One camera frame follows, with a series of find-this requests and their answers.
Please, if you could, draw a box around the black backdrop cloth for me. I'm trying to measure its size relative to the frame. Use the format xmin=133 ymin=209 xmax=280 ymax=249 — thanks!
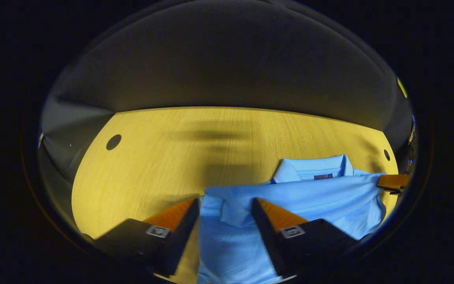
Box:
xmin=37 ymin=0 xmax=417 ymax=237

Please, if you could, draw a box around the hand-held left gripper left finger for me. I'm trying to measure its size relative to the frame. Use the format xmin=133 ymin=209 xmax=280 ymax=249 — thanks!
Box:
xmin=93 ymin=197 xmax=201 ymax=277

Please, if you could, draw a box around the large black table cable hole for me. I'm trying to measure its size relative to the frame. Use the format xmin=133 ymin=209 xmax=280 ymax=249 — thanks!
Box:
xmin=106 ymin=134 xmax=122 ymax=151

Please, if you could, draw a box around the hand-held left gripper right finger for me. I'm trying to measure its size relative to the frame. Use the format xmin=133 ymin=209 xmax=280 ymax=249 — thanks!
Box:
xmin=251 ymin=197 xmax=360 ymax=278

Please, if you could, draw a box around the light blue polo T-shirt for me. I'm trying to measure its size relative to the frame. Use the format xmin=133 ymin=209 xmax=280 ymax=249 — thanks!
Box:
xmin=197 ymin=154 xmax=387 ymax=284

